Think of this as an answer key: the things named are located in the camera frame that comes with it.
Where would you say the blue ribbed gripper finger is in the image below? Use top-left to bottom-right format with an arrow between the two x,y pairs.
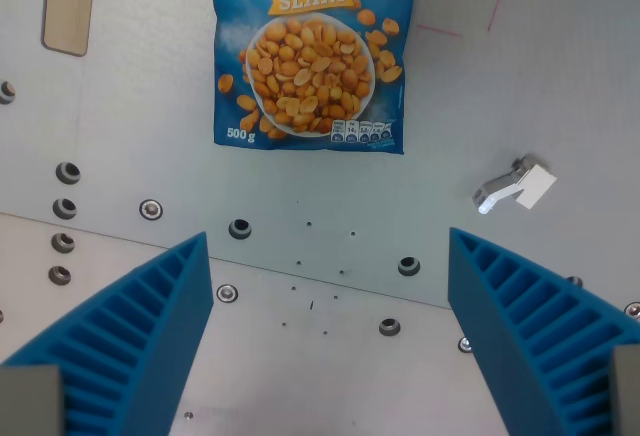
0,231 -> 215,436
447,226 -> 640,436

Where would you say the blue salted peanuts bag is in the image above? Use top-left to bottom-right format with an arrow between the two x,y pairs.
207,0 -> 419,156

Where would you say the light wooden board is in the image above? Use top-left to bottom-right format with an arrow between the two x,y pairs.
41,0 -> 98,58

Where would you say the small white metal bracket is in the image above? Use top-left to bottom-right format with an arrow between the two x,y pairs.
471,154 -> 558,216

